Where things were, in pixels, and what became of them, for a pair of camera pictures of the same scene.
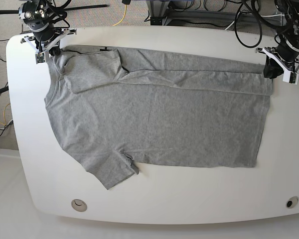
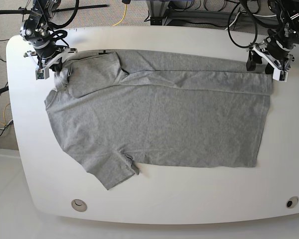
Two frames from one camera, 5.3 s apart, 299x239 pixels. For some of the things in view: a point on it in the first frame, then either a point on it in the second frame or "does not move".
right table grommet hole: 292,201 does not move
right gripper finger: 271,68 to 253,59
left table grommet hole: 79,205 does not move
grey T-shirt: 114,108 does not move
